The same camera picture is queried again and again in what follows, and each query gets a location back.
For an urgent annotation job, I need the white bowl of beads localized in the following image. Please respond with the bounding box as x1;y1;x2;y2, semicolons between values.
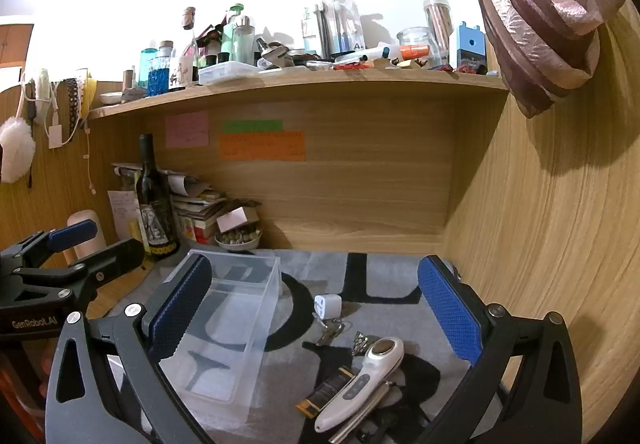
215;227;263;253

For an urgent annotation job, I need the stack of books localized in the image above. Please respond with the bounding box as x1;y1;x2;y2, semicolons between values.
167;184;261;245

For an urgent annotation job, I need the black clip tool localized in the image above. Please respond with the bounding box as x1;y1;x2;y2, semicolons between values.
357;394;432;444

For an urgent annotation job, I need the pale pink tumbler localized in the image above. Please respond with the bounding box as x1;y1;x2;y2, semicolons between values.
67;209;106;264

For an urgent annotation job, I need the green translucent bottle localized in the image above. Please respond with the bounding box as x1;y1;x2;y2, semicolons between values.
220;4;256;66

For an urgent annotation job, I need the brown and pink hat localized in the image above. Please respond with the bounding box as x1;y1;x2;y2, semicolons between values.
475;0;628;120

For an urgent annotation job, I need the grey mat with black letters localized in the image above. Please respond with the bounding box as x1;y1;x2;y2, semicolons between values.
107;248;501;444

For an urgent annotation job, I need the clear lidded plastic case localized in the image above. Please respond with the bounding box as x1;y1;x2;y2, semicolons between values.
198;62;260;86

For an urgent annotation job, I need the pink sticky note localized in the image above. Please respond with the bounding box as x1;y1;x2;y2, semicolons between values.
165;111;209;148

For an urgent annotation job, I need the white card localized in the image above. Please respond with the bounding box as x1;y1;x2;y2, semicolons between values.
216;207;258;233

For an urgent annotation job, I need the patterned headband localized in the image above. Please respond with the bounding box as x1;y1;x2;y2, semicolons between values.
62;77;84;135

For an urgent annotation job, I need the round glass jar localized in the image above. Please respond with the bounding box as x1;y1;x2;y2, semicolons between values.
397;27;434;68

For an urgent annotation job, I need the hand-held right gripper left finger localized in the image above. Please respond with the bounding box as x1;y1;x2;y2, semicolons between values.
44;254;216;444

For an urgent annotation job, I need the dark wine bottle elephant label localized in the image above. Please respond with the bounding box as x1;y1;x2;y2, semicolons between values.
135;133;180;256

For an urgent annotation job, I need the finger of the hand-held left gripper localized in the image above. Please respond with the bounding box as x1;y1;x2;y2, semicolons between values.
0;219;99;271
67;238;146;298

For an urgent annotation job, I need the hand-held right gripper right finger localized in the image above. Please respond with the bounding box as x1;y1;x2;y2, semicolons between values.
415;254;583;444

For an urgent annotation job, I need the wooden shelf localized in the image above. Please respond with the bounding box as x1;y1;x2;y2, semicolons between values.
87;66;511;120

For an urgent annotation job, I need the blue glass bottle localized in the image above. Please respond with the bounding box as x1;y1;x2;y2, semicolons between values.
146;48;173;98

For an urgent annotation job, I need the clear blister package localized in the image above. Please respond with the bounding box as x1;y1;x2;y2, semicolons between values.
320;0;366;60

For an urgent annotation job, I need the white charging cable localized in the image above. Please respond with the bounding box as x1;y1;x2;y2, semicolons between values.
44;74;97;196

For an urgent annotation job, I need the green sticky note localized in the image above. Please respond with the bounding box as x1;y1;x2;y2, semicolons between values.
222;119;283;133

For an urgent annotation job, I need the white charger plug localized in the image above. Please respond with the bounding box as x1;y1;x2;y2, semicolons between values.
313;294;342;320

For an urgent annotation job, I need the orange sticky note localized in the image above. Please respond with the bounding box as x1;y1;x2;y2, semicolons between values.
218;131;306;162

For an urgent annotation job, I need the bunch of keys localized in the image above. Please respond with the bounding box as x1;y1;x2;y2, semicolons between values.
316;318;351;348

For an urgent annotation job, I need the rolled printed magazine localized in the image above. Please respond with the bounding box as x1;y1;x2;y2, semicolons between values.
111;163;203;197

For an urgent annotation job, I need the white handwritten note paper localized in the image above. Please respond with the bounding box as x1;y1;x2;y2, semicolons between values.
107;190;141;241

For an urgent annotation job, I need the white fluffy pompom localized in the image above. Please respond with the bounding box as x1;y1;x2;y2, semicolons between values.
0;117;37;184

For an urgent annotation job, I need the clear plastic storage box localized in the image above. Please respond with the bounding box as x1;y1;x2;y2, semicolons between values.
157;248;282;425

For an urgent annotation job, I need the white handheld massager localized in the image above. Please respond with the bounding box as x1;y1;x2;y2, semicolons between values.
314;337;405;434

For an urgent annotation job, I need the blue and white box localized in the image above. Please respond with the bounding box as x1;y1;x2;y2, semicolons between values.
449;22;486;73

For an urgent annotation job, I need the tall clear jar of sticks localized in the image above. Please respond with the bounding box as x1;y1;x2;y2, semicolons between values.
423;0;454;68

